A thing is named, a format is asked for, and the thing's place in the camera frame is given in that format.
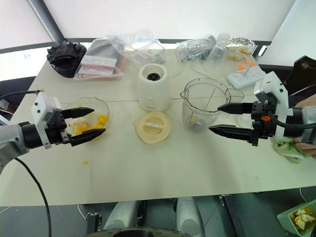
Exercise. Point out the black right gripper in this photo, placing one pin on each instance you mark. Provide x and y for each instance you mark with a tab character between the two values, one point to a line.
263	128

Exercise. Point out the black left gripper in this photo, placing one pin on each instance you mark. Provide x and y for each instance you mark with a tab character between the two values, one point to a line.
58	134

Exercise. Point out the green cloth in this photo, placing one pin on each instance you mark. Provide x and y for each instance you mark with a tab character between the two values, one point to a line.
288	149

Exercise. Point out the cream blender lid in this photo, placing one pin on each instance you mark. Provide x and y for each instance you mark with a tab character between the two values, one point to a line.
153	134

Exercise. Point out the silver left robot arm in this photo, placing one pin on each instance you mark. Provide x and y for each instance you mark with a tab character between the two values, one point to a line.
10	140

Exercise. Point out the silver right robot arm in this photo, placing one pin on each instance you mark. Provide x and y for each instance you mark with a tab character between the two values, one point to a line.
309	113

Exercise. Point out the pale yellow-green vegetable scraps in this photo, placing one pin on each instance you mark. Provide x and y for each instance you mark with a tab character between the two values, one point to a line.
302	218

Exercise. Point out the person's bare hand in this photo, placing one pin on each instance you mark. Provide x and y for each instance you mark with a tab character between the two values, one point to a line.
307	149

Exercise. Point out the yellow mango chunk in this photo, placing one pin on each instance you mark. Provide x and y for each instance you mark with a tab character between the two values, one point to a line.
79	129
102	119
96	127

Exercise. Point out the clear glass bowl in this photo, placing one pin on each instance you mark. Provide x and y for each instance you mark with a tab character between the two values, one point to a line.
103	106

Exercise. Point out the clear blender jar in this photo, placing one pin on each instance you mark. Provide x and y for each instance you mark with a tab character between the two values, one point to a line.
197	108

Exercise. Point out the white power strip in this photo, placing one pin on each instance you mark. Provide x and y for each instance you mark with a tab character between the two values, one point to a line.
243	79

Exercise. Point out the orange small plug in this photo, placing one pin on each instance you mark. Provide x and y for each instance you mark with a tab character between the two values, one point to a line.
240	66

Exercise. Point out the clear plastic bowl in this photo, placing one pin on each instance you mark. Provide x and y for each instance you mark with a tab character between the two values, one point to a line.
222	64

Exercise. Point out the clear bag with red packets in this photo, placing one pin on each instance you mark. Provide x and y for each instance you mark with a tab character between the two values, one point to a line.
98	63

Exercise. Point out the black crumpled plastic bag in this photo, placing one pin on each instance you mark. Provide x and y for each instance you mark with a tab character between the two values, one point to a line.
65	59

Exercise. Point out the clear narrow plastic package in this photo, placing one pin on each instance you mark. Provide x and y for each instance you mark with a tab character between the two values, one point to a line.
218	47

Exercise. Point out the foil tray with food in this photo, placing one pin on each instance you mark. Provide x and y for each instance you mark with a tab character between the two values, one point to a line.
242	44

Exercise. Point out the white blender base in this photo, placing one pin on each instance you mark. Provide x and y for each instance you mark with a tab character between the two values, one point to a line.
154	91

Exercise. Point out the black chair back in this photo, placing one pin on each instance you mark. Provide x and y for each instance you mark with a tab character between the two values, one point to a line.
302	74

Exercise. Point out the clear bag with dark parts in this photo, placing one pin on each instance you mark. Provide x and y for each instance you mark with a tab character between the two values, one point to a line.
195	49

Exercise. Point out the silver robot leg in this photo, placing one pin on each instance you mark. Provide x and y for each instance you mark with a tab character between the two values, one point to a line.
188	214
121	214

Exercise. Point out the clear crumpled plastic bag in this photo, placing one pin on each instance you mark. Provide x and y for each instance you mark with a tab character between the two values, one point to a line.
145	47

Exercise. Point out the green plastic bin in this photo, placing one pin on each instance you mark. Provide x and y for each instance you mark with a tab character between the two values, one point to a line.
286	219

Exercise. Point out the dark rounded robot part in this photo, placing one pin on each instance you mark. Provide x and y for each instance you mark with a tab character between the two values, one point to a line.
140	233

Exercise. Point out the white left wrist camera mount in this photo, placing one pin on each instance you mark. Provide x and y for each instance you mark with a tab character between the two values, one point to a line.
42	103

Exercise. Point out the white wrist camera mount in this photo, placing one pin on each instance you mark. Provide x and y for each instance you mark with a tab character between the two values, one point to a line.
271	84
42	103

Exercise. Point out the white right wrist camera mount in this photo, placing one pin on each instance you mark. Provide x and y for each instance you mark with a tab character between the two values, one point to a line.
271	84

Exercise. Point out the black table frame bar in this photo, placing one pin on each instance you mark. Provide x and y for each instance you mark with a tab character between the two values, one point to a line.
232	214

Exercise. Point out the black metal table bracket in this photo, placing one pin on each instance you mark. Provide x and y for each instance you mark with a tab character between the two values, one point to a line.
94	223

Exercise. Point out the grey slanted window post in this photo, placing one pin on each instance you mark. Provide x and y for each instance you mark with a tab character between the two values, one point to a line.
45	19

